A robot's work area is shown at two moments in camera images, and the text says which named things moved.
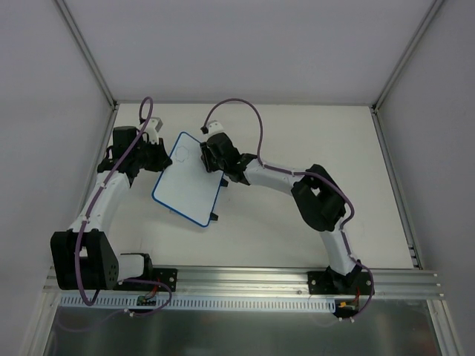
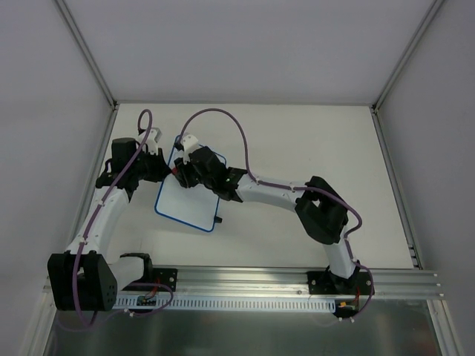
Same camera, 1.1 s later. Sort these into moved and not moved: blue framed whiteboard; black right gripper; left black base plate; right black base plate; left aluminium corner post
Moved: blue framed whiteboard; black right gripper
Not moved: left aluminium corner post; right black base plate; left black base plate
